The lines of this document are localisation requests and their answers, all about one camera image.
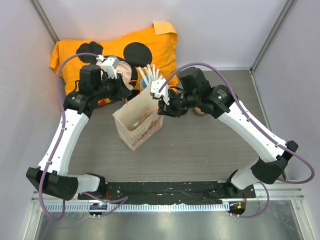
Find purple cable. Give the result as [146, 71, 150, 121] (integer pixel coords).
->
[159, 62, 316, 218]
[38, 52, 130, 230]

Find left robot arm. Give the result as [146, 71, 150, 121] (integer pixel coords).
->
[26, 63, 131, 201]

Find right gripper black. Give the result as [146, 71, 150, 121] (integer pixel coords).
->
[157, 89, 199, 119]

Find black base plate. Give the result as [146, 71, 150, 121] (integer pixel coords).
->
[77, 180, 256, 206]

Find orange Mickey Mouse pillow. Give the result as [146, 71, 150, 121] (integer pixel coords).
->
[49, 22, 178, 98]

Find aluminium rail frame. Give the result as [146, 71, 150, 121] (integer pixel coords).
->
[43, 181, 304, 216]

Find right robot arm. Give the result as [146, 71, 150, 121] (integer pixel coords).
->
[150, 66, 298, 198]

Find blue cup straw holder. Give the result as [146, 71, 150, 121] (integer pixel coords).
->
[140, 76, 151, 90]

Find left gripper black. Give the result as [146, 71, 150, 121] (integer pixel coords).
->
[94, 73, 132, 102]

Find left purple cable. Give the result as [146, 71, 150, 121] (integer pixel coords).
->
[38, 52, 130, 230]

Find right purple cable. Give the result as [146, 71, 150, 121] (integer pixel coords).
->
[159, 62, 316, 218]

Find brown pulp cup carrier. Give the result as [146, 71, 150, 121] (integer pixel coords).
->
[127, 110, 155, 132]

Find paper takeout bag orange handles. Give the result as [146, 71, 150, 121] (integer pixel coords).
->
[112, 86, 164, 151]

